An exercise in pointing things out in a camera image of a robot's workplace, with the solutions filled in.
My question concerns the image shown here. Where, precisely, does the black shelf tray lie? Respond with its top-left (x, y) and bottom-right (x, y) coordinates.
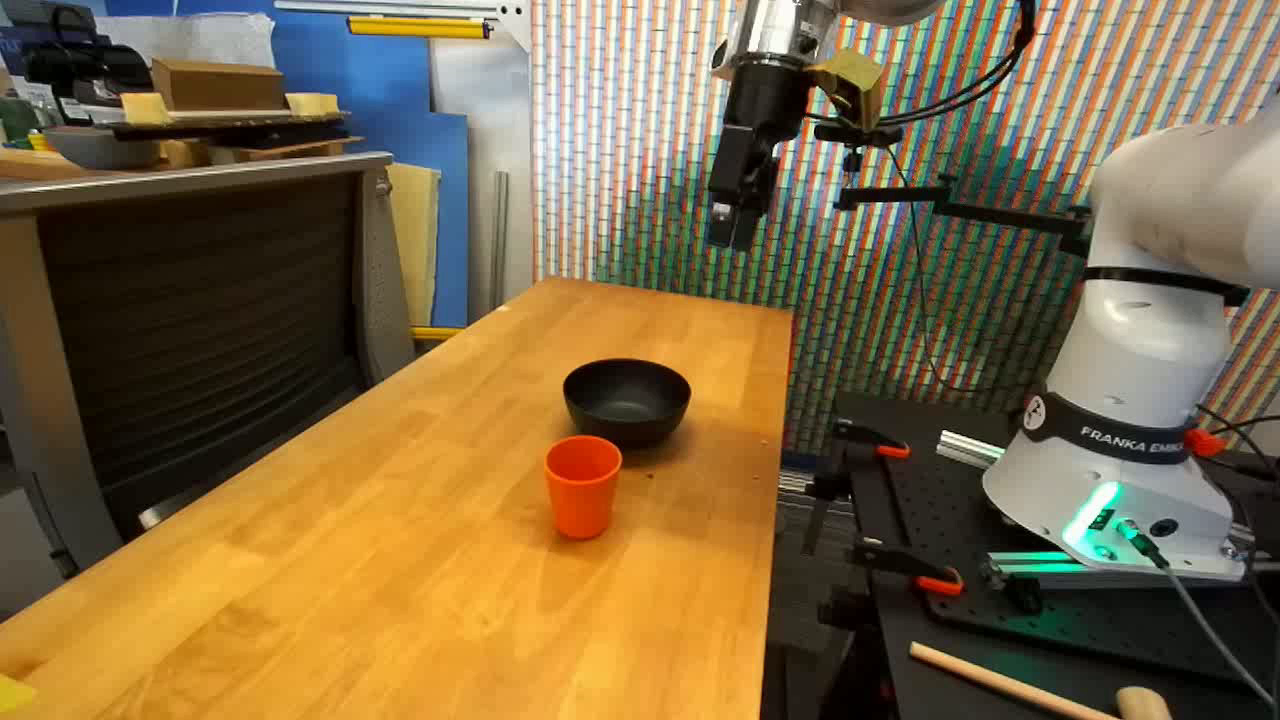
top-left (108, 112), bottom-right (360, 152)

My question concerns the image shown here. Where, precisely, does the pale yellow foam slab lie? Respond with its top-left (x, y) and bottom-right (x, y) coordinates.
top-left (117, 89), bottom-right (344, 133)

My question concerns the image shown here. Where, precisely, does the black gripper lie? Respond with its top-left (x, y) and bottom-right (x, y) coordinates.
top-left (703, 51), bottom-right (816, 256)

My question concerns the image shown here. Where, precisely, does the short aluminium bar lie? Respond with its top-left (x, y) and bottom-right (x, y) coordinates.
top-left (930, 426), bottom-right (1006, 473)

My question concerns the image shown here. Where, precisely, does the yellow tape piece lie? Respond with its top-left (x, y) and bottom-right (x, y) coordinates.
top-left (0, 671), bottom-right (44, 720)

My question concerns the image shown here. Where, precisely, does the grey base cable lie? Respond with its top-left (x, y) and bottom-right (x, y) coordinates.
top-left (1127, 522), bottom-right (1280, 711)

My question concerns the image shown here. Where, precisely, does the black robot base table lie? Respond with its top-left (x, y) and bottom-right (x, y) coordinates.
top-left (762, 387), bottom-right (1280, 720)

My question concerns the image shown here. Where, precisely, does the orange plastic cup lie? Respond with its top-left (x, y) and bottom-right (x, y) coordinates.
top-left (541, 434), bottom-right (626, 544)

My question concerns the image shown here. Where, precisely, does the grey mesh office chair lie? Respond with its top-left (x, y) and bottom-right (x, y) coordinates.
top-left (0, 147), bottom-right (419, 576)

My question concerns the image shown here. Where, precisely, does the beige foam panel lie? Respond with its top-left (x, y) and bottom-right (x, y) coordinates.
top-left (382, 162), bottom-right (442, 331)

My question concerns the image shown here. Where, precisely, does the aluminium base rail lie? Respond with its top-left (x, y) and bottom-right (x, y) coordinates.
top-left (983, 544), bottom-right (1251, 591)

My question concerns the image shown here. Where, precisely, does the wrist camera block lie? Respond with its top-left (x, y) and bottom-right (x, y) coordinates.
top-left (816, 49), bottom-right (891, 133)

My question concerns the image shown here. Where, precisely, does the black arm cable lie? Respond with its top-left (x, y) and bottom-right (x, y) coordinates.
top-left (874, 0), bottom-right (1048, 133)

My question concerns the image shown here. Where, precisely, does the orange handled black clamp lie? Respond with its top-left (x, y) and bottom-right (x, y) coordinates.
top-left (826, 416), bottom-right (920, 470)
top-left (854, 531), bottom-right (972, 603)

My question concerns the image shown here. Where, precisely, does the brown wooden box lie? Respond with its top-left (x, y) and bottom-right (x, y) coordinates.
top-left (147, 56), bottom-right (292, 116)

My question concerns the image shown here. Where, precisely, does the black camera on boom mount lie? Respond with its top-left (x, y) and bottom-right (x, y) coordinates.
top-left (806, 116), bottom-right (1094, 261)

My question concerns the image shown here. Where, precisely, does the black device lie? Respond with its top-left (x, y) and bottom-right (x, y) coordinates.
top-left (20, 5), bottom-right (158, 112)

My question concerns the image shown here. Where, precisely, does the black bowl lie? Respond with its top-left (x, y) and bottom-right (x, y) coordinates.
top-left (561, 358), bottom-right (694, 458)

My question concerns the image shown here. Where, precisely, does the red knob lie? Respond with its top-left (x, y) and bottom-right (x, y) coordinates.
top-left (1185, 426), bottom-right (1232, 465)

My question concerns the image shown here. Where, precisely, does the yellow bar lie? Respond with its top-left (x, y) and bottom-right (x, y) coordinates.
top-left (344, 12), bottom-right (493, 45)

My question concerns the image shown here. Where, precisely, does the blue board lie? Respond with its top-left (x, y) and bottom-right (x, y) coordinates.
top-left (269, 0), bottom-right (479, 331)

